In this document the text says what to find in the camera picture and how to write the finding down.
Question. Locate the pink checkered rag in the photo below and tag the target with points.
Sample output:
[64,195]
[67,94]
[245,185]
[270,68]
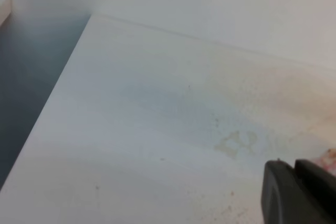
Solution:
[327,161]

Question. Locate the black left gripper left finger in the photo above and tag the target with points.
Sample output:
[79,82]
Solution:
[285,199]

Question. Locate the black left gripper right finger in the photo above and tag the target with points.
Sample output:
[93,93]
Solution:
[320,184]

